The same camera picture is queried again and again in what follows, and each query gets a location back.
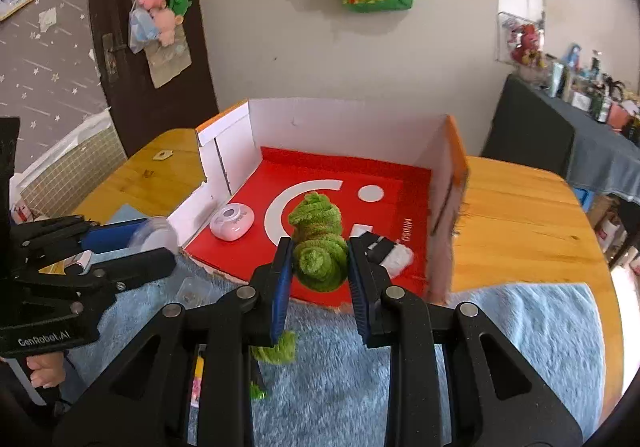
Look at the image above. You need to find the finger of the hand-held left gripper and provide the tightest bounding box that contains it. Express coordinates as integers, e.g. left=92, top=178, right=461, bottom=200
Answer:
left=11, top=214, right=152, bottom=269
left=24, top=248, right=177, bottom=317

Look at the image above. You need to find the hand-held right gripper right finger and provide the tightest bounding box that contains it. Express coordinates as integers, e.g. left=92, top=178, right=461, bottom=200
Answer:
left=347, top=236, right=585, bottom=447

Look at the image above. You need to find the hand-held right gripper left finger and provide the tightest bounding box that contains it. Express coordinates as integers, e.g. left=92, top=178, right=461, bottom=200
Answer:
left=52, top=237, right=296, bottom=447

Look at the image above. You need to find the clear pink bowl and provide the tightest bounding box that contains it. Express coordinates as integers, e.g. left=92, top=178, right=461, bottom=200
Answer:
left=129, top=216, right=179, bottom=254

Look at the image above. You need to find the green pipe cleaner toy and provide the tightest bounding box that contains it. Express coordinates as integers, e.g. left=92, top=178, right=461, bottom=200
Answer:
left=287, top=192, right=345, bottom=244
left=250, top=236, right=349, bottom=400

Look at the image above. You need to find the small clear plastic case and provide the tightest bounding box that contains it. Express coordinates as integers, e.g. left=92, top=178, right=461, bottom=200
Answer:
left=176, top=277, right=211, bottom=308

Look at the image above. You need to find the orange cardboard box red bottom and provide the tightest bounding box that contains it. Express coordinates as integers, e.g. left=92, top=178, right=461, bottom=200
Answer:
left=167, top=98, right=471, bottom=313

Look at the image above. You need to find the small yellow haired doll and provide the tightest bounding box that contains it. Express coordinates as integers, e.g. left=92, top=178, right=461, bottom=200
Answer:
left=191, top=352, right=207, bottom=409

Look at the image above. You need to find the person's left hand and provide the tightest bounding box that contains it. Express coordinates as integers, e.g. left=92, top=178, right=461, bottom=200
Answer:
left=25, top=353, right=67, bottom=389

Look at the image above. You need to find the blue flat card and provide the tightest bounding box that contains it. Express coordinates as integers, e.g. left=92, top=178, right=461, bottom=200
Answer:
left=106, top=204, right=147, bottom=226

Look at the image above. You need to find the black white sushi plush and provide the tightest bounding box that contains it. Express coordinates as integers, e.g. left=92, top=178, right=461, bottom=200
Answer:
left=357, top=229, right=415, bottom=278

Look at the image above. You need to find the pink round device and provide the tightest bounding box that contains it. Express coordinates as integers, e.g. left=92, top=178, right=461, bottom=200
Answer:
left=209, top=203, right=253, bottom=242

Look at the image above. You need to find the light blue fuzzy blanket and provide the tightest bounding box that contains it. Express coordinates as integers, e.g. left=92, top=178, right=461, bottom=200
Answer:
left=60, top=252, right=608, bottom=447

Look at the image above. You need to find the dark brown door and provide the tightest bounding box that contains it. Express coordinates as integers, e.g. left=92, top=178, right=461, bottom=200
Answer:
left=87, top=0, right=221, bottom=160

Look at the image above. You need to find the clear plastic bag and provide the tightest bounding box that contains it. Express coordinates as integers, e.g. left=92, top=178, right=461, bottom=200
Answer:
left=128, top=2, right=161, bottom=55

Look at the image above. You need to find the grey blue cloth covered table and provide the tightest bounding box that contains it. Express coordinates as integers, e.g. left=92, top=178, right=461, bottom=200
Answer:
left=482, top=74, right=640, bottom=205

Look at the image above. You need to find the magenta plush toy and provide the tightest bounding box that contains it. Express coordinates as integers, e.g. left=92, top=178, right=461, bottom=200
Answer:
left=510, top=24, right=544, bottom=65

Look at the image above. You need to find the row of cosmetic bottles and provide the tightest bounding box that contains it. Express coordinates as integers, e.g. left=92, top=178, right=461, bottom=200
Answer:
left=547, top=44, right=640, bottom=148

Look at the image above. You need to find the metal door handle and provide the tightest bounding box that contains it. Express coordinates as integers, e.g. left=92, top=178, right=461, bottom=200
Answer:
left=102, top=33, right=121, bottom=80

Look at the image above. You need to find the clear acrylic wall shelf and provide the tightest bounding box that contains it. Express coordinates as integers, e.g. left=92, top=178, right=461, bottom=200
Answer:
left=495, top=11, right=547, bottom=74

